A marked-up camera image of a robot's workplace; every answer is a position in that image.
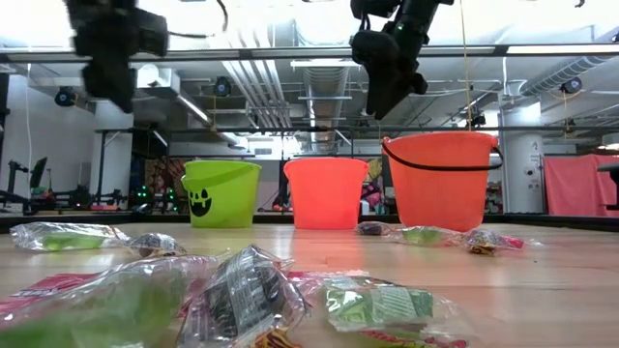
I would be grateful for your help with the clear packet green candy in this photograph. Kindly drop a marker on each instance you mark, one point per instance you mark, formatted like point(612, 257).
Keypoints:
point(63, 238)
point(111, 309)
point(377, 302)
point(421, 236)

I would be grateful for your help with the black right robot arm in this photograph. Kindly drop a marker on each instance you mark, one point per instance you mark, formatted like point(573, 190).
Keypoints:
point(416, 17)

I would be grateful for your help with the silver ventilation duct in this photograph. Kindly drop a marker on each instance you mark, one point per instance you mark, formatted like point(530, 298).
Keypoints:
point(325, 87)

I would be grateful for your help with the silver flexible duct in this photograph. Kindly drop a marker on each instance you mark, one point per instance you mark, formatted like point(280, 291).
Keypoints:
point(566, 72)

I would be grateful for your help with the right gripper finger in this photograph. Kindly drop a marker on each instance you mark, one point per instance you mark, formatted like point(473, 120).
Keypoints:
point(384, 99)

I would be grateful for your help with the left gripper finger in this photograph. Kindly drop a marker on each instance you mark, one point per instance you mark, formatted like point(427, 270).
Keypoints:
point(111, 89)

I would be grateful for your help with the white square pillar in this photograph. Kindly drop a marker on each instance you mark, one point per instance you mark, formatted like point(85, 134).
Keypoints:
point(113, 164)

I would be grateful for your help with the black frame rail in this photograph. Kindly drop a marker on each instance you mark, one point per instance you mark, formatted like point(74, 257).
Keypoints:
point(556, 221)
point(532, 129)

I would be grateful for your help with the white cylindrical column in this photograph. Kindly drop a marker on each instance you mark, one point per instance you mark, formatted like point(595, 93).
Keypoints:
point(524, 169)

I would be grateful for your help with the multicolour wrapped candy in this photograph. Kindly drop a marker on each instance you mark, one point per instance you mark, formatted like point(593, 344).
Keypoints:
point(488, 240)

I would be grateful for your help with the pink cloth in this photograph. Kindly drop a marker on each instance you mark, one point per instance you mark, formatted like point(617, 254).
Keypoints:
point(575, 186)

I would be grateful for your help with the purple candy packet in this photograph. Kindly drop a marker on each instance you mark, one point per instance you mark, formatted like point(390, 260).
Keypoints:
point(372, 228)

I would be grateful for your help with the green halloween bucket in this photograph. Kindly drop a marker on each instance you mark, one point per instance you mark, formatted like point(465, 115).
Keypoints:
point(227, 183)

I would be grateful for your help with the red yellow candy packet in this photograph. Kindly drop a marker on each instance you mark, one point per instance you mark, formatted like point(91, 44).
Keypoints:
point(411, 342)

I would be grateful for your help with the clear packet dark candy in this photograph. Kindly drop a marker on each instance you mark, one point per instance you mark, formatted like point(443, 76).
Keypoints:
point(155, 244)

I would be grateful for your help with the clear packet black white candy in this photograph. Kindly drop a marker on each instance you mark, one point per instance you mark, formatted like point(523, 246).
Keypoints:
point(242, 295)

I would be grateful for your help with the black monitor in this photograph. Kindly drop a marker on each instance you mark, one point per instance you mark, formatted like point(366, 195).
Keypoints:
point(38, 171)

